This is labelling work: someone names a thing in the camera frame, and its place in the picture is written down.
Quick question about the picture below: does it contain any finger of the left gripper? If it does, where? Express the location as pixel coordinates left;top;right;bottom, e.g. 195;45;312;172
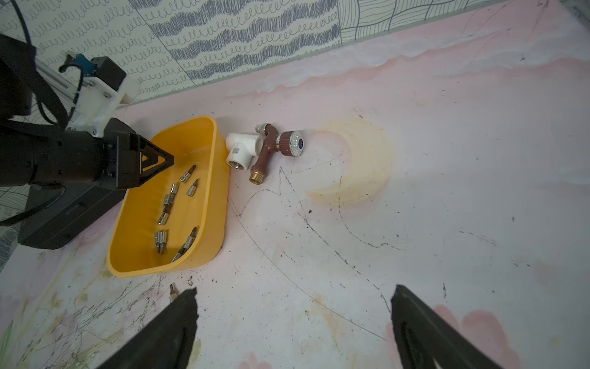
135;135;175;187

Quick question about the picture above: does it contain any pile of silver bits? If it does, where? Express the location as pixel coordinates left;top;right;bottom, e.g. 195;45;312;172
169;284;178;302

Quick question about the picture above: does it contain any black plastic tool case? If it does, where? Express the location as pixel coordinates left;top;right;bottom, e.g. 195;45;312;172
18;184;126;250

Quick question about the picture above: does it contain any yellow plastic storage box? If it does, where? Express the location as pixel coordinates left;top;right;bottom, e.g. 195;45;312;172
106;115;230;278

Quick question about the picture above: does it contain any red and white valve fitting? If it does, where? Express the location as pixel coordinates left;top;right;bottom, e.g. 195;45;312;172
226;123;305;185

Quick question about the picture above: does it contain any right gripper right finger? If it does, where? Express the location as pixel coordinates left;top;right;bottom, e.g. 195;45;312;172
391;284;499;369

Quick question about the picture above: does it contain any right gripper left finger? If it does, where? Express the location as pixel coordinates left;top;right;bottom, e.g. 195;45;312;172
100;288;198;368

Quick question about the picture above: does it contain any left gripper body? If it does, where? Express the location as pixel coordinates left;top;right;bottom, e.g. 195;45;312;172
1;118;138;189

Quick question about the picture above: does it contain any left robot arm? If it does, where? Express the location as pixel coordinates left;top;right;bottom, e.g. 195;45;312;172
1;35;175;190

